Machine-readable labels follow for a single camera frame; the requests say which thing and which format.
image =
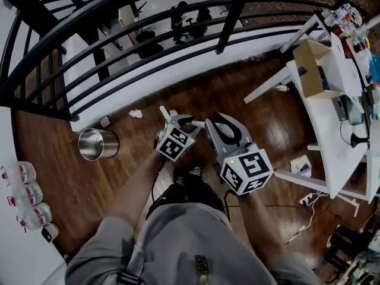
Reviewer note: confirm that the black metal stand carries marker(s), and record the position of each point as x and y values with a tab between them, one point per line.
347	243

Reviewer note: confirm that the white cardboard sheet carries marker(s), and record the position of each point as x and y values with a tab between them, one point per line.
341	67

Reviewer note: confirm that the small white device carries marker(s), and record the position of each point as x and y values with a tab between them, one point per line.
49	233

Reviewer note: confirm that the person's grey shirt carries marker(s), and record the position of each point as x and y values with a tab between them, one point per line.
184	242

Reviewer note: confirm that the grey desk device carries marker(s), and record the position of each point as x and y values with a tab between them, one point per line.
354	114

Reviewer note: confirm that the small grey metal bracket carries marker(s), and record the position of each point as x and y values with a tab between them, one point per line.
104	121

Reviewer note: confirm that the white desk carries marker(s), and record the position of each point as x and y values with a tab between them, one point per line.
329	147

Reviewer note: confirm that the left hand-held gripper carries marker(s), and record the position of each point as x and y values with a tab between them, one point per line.
174	143

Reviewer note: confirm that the black metal railing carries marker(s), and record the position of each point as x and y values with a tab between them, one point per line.
233	16

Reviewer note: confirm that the small black desk stand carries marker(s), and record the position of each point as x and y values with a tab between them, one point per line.
355	140

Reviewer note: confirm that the small white floor box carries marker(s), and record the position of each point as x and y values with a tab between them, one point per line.
301	165

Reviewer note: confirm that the wooden floor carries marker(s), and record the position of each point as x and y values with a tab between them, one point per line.
74	183

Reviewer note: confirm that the steel trash bin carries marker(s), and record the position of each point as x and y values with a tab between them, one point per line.
99	145

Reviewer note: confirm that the white paper trash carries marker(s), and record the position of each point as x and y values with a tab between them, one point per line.
135	113

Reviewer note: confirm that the clear water bottle red label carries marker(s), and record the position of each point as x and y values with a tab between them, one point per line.
37	217
29	194
26	172

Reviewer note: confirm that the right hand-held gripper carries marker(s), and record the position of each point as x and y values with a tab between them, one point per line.
246	171

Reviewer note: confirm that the cluster of colourful desk items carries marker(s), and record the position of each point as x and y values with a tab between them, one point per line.
360	43

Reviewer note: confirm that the small pale trash piece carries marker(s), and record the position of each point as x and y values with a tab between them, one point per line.
282	88

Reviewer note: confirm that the person's black trousers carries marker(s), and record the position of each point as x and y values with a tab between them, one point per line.
193	188

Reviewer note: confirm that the open cardboard box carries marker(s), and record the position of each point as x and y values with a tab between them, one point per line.
308	70

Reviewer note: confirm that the white power strip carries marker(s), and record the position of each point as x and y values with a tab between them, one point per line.
308	199

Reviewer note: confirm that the person's left forearm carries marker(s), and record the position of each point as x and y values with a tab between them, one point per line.
136	191

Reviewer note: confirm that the person's right forearm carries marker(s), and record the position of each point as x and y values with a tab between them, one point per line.
258	224

